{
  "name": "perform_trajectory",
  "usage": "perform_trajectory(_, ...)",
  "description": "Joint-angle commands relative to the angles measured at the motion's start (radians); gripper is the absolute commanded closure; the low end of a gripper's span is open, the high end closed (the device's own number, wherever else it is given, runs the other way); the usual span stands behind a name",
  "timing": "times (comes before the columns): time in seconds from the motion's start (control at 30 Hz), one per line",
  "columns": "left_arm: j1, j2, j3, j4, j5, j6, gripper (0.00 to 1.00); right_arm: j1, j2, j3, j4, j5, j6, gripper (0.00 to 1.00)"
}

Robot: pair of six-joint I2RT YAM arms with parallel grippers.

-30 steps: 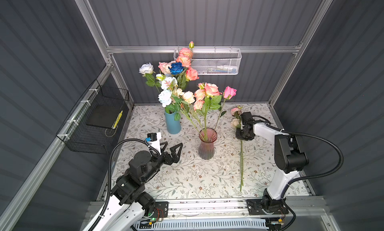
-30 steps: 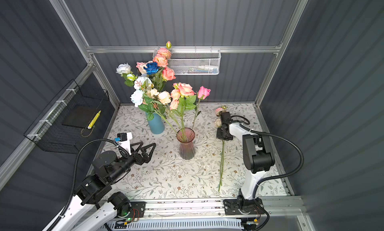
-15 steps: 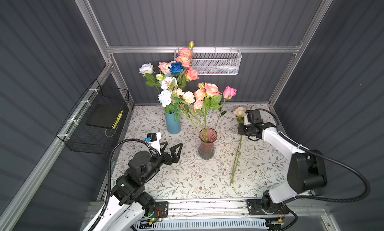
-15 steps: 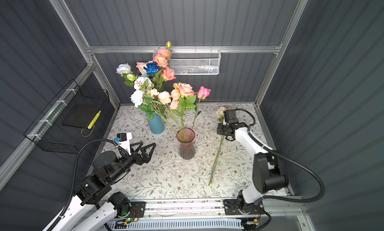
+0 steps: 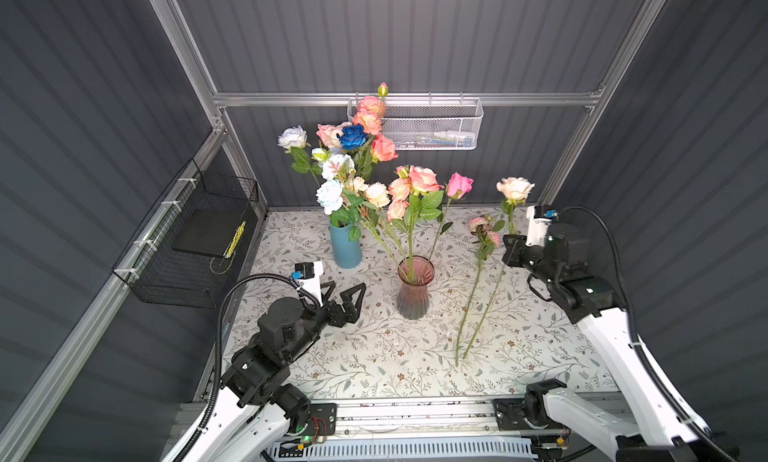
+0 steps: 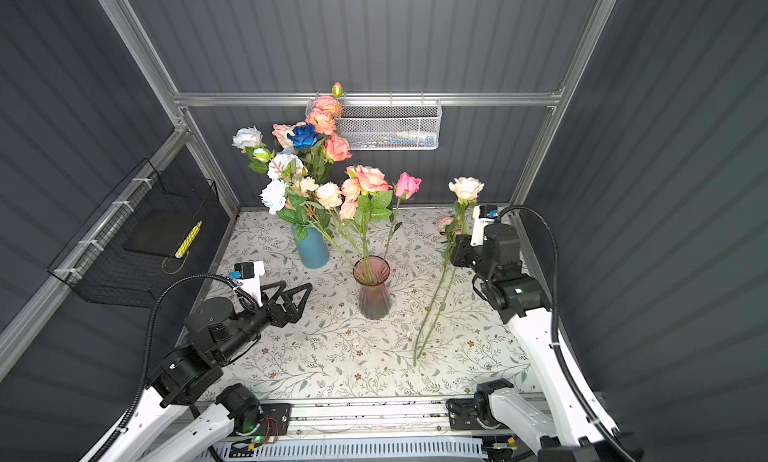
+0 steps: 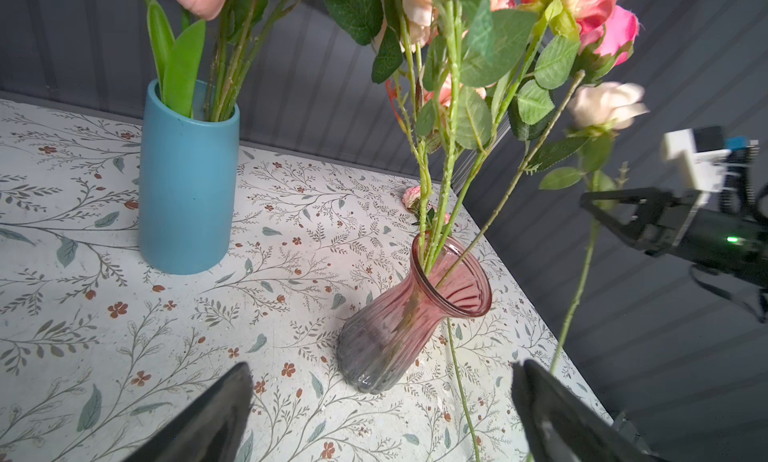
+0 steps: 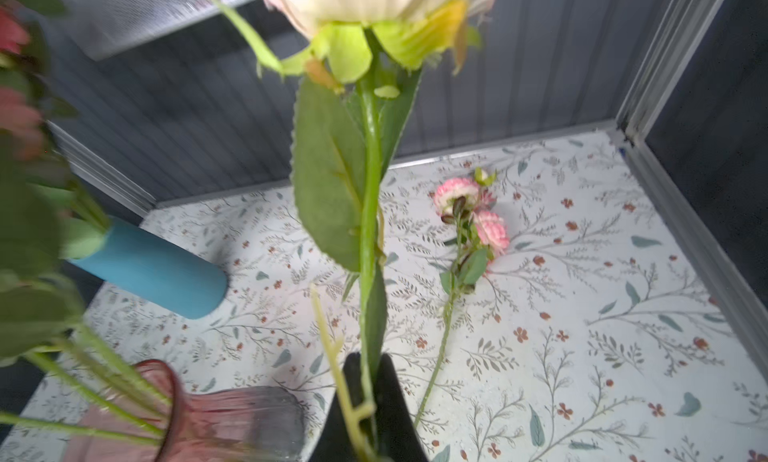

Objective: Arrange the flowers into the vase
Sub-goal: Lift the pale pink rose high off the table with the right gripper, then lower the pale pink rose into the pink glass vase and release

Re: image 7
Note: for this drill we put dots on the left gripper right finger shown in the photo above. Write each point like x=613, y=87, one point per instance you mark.
x=558, y=426

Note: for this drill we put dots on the floral table mat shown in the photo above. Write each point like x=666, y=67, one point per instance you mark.
x=99, y=350

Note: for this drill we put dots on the pink glass vase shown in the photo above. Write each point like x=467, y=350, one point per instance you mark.
x=378, y=344

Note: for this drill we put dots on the bunch of artificial flowers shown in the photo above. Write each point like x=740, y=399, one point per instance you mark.
x=411, y=199

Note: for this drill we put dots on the pale cream rose stem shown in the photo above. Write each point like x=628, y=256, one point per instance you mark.
x=599, y=113

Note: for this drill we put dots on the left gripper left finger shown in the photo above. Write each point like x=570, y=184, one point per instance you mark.
x=210, y=429

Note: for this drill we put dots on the teal ceramic vase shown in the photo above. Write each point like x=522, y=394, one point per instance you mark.
x=187, y=183

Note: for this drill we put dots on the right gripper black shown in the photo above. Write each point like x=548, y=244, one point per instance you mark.
x=658, y=222

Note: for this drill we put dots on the pink peony stem with bud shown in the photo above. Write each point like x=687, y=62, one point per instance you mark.
x=452, y=68

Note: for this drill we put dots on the coral pink rose stem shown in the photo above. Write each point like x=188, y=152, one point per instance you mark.
x=480, y=56

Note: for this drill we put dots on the pink tulip stem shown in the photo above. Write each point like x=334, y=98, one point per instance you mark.
x=177, y=58

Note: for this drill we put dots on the cream peony stem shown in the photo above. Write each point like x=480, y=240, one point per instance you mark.
x=397, y=31

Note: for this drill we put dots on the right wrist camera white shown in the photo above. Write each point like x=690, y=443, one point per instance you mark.
x=712, y=164

